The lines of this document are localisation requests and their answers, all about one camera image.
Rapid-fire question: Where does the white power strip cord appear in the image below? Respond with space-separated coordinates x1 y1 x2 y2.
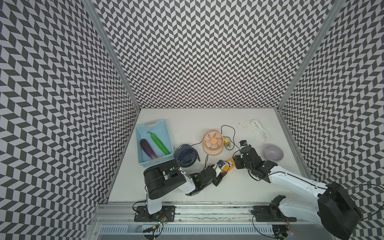
250 119 270 149

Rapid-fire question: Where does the lilac bowl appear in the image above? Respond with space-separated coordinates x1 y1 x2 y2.
264 144 284 163

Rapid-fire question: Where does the black blue fan cable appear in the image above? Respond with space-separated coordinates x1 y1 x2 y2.
188 140 209 169

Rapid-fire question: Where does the orange power strip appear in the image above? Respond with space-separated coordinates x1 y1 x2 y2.
222 158 236 172

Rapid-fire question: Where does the light blue plastic basket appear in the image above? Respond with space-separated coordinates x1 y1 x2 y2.
136 120 174 168

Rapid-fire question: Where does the yellow green plug adapter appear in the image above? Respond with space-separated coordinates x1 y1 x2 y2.
224 138 231 148

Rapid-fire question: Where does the purple toy eggplant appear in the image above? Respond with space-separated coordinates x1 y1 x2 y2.
140 139 158 160

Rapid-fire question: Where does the aluminium front rail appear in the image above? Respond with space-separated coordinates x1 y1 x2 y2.
83 202 333 240

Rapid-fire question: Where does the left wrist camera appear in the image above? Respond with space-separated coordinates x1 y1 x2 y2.
217 160 230 172

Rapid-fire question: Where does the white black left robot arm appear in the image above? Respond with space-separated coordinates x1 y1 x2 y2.
144 160 234 215

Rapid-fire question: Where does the orange desk fan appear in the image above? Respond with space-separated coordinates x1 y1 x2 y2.
202 130 224 157

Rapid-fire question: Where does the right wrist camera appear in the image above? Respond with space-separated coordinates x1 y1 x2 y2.
240 140 248 147

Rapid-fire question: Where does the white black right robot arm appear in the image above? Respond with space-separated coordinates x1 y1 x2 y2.
233 146 362 240

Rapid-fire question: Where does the green toy pepper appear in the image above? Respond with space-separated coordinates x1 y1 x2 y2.
148 132 170 155

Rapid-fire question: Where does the dark blue desk fan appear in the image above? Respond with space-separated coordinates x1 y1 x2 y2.
174 144 201 168

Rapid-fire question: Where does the aluminium corner post right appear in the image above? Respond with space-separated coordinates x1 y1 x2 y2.
277 0 346 111

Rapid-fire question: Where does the aluminium corner post left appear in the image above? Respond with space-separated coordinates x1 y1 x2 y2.
82 0 141 111

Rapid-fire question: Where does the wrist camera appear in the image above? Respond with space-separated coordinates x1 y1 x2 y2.
217 160 230 172
240 140 248 147

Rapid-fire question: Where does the aluminium corner post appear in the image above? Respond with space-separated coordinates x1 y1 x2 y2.
82 0 141 111
277 0 346 111

